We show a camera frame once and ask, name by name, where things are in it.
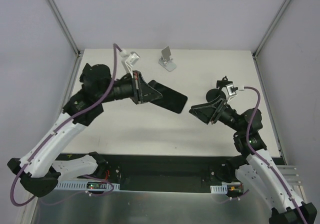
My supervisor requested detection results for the black smartphone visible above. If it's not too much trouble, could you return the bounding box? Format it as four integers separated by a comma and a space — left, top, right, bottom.
148, 80, 188, 114

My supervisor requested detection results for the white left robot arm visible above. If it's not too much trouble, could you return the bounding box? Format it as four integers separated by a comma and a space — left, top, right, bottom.
7, 64, 162, 198

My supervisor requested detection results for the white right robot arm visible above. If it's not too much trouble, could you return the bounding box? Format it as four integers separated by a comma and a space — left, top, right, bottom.
189, 97, 318, 224

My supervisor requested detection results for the black round-base clamp stand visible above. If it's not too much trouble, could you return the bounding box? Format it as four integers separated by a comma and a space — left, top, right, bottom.
205, 76, 233, 102

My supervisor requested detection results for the white folding phone stand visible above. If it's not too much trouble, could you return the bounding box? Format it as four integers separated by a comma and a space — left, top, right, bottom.
158, 46, 177, 72

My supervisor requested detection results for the black folding phone stand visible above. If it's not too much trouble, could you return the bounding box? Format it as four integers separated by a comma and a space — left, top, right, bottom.
79, 63, 92, 85

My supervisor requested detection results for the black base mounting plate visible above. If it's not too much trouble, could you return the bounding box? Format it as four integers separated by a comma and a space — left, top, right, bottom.
49, 152, 251, 192

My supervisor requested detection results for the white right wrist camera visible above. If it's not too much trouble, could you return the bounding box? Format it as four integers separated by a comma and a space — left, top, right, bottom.
225, 83, 245, 104

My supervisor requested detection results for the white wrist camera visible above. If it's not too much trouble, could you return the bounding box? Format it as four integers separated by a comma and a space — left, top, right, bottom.
225, 83, 245, 104
119, 49, 141, 77

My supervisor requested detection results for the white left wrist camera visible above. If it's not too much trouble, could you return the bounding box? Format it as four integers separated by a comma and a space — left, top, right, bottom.
119, 49, 141, 77

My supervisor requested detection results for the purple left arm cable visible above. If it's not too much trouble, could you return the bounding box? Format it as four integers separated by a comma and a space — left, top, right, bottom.
10, 43, 126, 207

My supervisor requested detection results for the white slotted cable duct right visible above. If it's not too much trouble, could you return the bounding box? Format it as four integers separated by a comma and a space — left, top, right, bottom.
210, 184, 228, 195

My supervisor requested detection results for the white slotted cable duct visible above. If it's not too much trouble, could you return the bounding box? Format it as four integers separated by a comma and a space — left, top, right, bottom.
210, 184, 228, 195
54, 180, 120, 192

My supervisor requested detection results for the white slotted cable duct left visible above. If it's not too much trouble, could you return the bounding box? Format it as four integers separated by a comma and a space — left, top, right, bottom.
54, 180, 120, 192

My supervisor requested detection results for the aluminium frame rail left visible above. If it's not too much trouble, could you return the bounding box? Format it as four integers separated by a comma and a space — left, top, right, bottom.
45, 0, 81, 57

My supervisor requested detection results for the aluminium frame rail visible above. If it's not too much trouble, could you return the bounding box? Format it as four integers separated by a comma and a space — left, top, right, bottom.
252, 0, 293, 60
45, 0, 81, 57

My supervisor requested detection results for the aluminium frame rail right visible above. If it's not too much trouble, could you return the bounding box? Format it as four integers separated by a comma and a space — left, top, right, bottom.
252, 0, 293, 60

